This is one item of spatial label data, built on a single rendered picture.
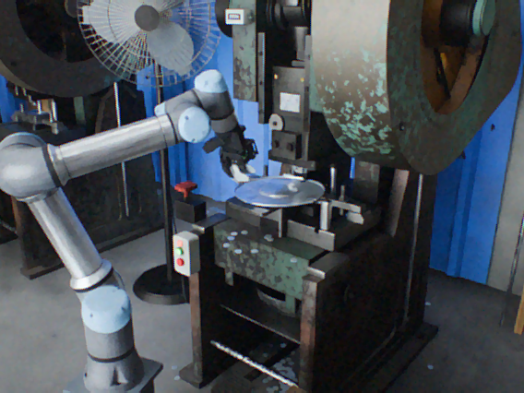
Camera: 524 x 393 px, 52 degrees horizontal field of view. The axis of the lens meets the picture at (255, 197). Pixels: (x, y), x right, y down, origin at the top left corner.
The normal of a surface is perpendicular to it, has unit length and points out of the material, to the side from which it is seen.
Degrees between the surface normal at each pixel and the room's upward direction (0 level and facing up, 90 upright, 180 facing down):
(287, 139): 90
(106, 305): 8
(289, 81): 90
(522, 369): 0
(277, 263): 90
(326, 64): 103
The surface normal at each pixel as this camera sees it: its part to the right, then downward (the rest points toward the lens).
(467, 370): 0.00, -0.93
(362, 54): -0.63, 0.44
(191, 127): 0.34, 0.33
